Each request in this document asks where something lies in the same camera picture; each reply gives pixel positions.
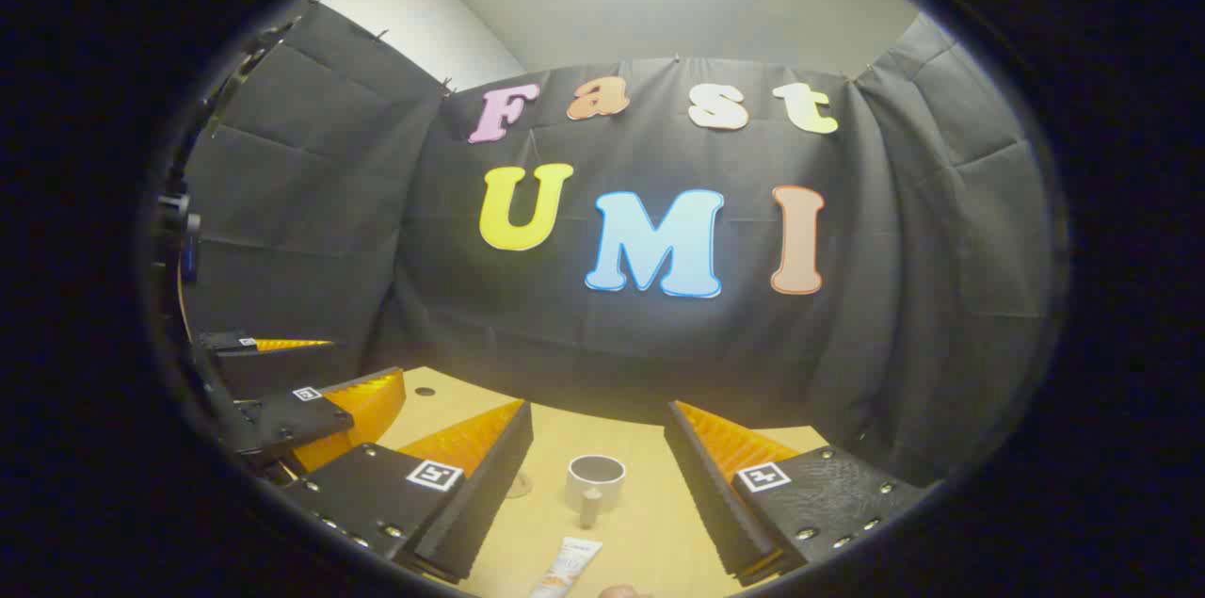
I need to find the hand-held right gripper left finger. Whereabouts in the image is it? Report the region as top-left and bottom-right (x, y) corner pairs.
(281, 398), (535, 585)

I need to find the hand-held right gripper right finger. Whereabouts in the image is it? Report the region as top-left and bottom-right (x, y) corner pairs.
(663, 399), (930, 589)

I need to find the white cup with wooden handle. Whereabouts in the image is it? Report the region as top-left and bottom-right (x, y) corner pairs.
(566, 454), (627, 528)

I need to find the white toothpaste tube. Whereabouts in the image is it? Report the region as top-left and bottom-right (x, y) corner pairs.
(527, 537), (603, 598)

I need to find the light wooden desktop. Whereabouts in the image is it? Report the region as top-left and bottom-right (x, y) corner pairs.
(377, 367), (829, 598)

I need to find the black backdrop cloth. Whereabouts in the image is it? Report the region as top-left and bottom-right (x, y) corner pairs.
(179, 0), (1051, 486)

